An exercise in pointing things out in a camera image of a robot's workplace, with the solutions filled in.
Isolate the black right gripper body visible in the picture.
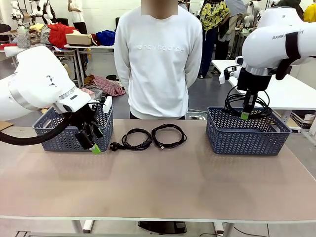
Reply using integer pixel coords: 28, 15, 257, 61
237, 67, 273, 93

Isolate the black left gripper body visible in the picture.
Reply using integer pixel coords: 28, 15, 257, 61
73, 104, 101, 132

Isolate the black usb cable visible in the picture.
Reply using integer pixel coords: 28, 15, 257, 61
223, 85, 274, 118
151, 124, 187, 151

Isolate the black power cord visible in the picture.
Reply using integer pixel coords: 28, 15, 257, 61
110, 128, 152, 151

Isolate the blue-grey plastic basket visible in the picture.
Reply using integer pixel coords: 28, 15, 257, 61
206, 106, 292, 156
33, 105, 114, 153

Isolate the red checkered cloth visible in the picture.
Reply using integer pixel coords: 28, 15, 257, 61
85, 75, 127, 97

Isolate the white background table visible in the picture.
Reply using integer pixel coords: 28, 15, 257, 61
211, 59, 316, 111

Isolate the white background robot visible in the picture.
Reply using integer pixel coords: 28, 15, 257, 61
243, 0, 260, 27
11, 0, 34, 25

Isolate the background table with clothes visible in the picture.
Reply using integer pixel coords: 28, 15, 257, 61
63, 43, 116, 58

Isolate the cardboard box on table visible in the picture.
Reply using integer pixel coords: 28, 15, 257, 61
65, 33, 93, 46

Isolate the person in yellow floral shirt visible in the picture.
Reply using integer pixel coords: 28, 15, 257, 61
199, 0, 232, 78

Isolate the person in black jacket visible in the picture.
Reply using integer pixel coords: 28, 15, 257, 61
276, 0, 305, 23

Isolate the blue cloth pile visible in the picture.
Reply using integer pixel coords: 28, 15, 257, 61
95, 30, 116, 46

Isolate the person in white sweatshirt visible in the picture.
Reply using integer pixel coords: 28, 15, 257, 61
114, 4, 203, 120

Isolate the white table leg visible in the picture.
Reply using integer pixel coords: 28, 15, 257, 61
213, 221, 234, 237
71, 219, 96, 234

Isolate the person in yellow jacket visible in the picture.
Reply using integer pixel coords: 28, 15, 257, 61
303, 3, 316, 23

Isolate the red cloth pile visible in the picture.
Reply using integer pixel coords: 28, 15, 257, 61
47, 22, 80, 49

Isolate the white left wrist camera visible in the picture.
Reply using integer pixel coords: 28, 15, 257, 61
102, 96, 113, 115

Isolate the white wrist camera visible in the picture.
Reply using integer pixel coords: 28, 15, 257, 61
102, 96, 113, 115
219, 65, 240, 85

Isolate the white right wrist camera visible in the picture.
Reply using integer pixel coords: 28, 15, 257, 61
219, 65, 240, 85

